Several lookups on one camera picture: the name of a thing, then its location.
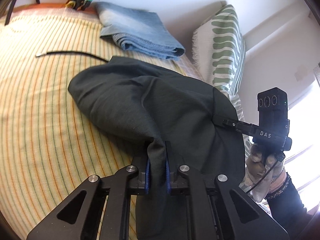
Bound black cable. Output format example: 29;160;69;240
245;152;286;195

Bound striped yellow towel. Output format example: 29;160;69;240
1;8;201;239

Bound folded blue jeans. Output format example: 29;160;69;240
95;2;185;60

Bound dark grey pants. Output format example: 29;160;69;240
68;57;245;239

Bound green patterned pillow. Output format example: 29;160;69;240
191;4;247;156

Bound black strap on bed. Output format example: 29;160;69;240
35;50;110;63

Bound right hand white glove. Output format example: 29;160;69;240
240;144;286;203

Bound right forearm black sleeve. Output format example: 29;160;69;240
265;171;312;239

